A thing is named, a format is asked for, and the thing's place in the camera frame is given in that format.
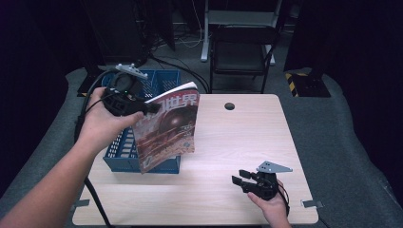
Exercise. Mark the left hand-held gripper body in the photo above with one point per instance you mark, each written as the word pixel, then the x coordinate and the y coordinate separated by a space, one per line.
pixel 122 98

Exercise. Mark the blue plastic file rack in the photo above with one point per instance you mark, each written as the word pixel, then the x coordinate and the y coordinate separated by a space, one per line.
pixel 164 79

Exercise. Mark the black metal chair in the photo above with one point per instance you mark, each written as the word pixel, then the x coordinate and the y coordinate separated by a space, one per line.
pixel 206 31

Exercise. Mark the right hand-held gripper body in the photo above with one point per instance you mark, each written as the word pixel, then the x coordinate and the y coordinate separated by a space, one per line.
pixel 266 185

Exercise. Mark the person's left hand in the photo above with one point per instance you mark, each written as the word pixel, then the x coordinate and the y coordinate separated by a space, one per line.
pixel 101 126

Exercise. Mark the grey tape strip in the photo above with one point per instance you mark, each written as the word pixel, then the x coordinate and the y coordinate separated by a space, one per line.
pixel 81 203
pixel 312 204

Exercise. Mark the person's right hand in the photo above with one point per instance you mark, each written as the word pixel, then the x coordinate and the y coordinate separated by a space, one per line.
pixel 271 207

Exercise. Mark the black folding chair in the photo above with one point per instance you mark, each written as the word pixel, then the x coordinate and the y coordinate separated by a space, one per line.
pixel 242 50

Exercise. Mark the striped black stand base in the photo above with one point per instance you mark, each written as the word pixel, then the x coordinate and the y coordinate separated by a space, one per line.
pixel 88 79
pixel 312 85

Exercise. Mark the dark equipment cabinet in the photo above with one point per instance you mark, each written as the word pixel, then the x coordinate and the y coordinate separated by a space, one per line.
pixel 114 31

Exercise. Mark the red cover magazine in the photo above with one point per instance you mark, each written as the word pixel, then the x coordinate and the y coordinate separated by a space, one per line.
pixel 171 126

